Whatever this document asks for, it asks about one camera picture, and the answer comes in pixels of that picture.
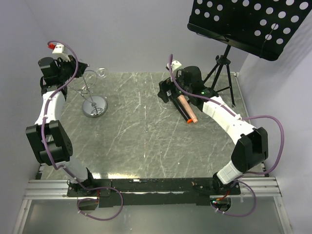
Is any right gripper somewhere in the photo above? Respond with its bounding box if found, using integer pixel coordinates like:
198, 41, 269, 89
157, 69, 193, 103

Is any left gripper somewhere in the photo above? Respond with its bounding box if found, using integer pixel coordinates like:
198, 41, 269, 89
57, 55, 88, 81

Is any clear wine glass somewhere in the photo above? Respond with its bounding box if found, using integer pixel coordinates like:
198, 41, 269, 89
96, 68, 109, 78

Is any chrome wine glass rack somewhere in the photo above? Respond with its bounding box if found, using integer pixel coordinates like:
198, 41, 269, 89
69, 69, 108, 118

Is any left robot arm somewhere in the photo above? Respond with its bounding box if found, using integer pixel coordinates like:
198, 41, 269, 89
25, 56, 96, 196

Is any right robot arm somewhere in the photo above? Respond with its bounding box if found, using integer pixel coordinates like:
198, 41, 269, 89
157, 60, 268, 194

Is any pink microphone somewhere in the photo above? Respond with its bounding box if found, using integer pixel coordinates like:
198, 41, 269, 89
177, 95, 198, 123

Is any black microphone orange end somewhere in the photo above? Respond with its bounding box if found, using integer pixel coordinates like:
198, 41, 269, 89
172, 98, 192, 123

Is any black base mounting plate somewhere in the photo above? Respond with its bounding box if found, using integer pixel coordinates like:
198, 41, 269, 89
67, 177, 241, 208

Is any black perforated music stand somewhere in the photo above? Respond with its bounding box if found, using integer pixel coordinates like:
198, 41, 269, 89
187, 0, 310, 108

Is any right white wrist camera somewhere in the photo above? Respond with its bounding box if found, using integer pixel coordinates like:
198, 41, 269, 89
171, 60, 182, 74

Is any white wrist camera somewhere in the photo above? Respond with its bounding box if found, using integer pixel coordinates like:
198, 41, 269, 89
171, 60, 182, 74
47, 42, 70, 62

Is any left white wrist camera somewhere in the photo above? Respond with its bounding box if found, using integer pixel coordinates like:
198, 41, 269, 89
47, 42, 70, 62

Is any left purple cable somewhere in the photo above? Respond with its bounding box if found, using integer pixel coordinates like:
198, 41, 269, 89
41, 40, 124, 221

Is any aluminium frame rail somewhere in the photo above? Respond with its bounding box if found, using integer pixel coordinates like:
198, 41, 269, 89
23, 177, 282, 200

